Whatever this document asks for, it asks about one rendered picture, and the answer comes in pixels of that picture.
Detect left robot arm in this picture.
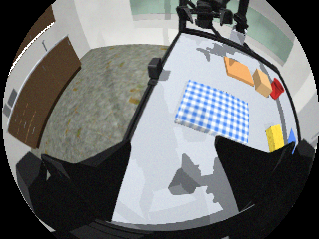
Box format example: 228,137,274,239
195,0,249,34

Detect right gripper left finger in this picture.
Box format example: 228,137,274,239
41,139,131,222

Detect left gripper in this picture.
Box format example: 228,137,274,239
176,2,233,26

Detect tan box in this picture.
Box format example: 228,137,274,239
252,69,272,97

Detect red cup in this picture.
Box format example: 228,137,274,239
269,78,284,100

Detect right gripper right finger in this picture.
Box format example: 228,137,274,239
214,135,295,212

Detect yellow sponge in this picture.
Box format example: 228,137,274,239
266,124,284,152

